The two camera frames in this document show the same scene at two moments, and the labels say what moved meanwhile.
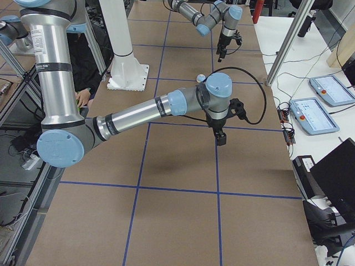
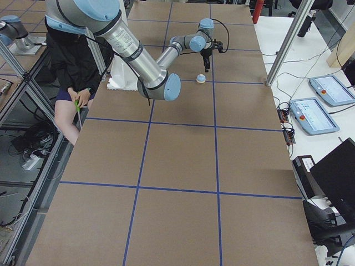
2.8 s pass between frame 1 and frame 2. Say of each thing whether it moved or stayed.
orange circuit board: stayed
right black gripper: moved
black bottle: stayed
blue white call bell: stayed
